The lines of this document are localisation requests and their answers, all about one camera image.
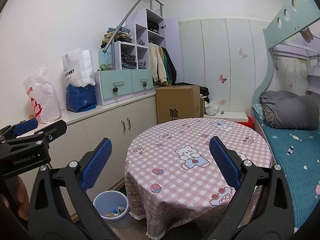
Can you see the lilac cubby shelf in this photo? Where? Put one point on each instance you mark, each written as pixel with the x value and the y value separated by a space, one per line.
pixel 145 26

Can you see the cream hanging jacket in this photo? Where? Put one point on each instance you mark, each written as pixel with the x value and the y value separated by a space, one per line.
pixel 157 67

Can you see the teal bunk bed frame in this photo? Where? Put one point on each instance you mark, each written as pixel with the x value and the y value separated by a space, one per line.
pixel 294 17

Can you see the teal patterned mattress sheet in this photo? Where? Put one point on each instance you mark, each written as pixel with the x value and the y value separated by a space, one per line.
pixel 297 152

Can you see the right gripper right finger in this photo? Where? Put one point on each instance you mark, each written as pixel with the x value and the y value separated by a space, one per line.
pixel 273 214

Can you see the pink checkered tablecloth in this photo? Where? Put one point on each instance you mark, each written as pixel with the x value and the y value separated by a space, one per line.
pixel 171 177

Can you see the white red plastic bag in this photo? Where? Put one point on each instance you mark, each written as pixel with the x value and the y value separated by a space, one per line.
pixel 43 96

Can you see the folded clothes pile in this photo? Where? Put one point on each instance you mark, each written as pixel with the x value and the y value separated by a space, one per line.
pixel 122 35

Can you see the light blue trash bin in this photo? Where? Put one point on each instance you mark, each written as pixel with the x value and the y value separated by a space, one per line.
pixel 106 202

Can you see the grey folded duvet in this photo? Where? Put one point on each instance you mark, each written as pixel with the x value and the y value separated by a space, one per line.
pixel 286 110

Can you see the person's left hand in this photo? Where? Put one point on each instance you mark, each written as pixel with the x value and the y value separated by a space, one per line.
pixel 17 187

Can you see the white low cabinet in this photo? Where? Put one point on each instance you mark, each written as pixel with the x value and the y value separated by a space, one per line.
pixel 120 123

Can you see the teal drawer unit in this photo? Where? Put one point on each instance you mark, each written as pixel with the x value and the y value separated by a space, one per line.
pixel 117 85

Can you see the dark green hanging garment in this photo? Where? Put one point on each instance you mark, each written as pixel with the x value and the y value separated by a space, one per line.
pixel 171 67

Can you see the white plastic bag on floor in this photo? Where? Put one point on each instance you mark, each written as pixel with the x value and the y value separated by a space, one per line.
pixel 211 108

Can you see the white paper shopping bag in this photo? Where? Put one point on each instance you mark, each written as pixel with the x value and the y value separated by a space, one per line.
pixel 78 68

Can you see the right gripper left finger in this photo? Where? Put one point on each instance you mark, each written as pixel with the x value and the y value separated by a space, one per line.
pixel 48 214

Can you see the crumpled wrappers on counter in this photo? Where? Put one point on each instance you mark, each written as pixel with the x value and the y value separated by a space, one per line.
pixel 30 117

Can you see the trash inside bin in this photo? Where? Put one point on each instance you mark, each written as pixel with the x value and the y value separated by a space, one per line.
pixel 116 212

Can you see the brown cardboard box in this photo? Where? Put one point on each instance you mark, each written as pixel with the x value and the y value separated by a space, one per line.
pixel 178 102

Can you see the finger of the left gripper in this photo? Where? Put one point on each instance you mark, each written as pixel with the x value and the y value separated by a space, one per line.
pixel 49 133
pixel 14 131

